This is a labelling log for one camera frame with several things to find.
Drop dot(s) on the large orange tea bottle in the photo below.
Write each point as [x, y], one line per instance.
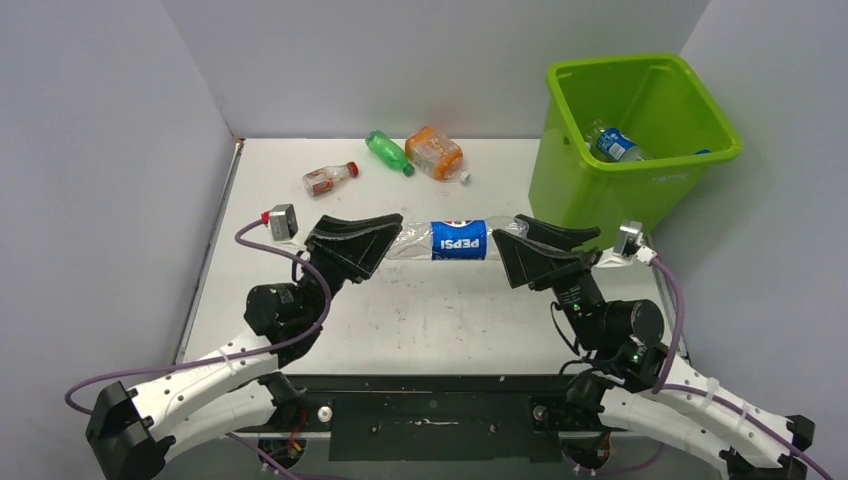
[437, 155]

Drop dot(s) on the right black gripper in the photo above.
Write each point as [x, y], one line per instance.
[524, 260]

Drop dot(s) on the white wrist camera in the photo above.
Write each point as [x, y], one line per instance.
[281, 222]
[630, 247]

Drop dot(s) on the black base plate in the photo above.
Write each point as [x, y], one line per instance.
[438, 417]

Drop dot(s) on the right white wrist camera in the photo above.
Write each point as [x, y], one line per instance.
[630, 247]

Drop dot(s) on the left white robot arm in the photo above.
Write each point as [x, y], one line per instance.
[134, 431]

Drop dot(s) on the pepsi bottle blue cap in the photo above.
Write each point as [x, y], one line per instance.
[464, 240]

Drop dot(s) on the green plastic bin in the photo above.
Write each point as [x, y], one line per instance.
[656, 100]

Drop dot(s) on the crushed red label bottle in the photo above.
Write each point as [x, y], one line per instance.
[323, 180]

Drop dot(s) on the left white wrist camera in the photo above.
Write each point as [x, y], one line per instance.
[281, 222]

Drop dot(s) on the blue label crushed bottle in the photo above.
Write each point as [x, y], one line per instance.
[608, 143]

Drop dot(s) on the green soda bottle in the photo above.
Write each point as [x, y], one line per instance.
[389, 153]

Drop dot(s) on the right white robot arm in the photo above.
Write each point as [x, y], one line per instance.
[634, 377]

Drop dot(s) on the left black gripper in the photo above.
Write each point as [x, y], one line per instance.
[351, 249]

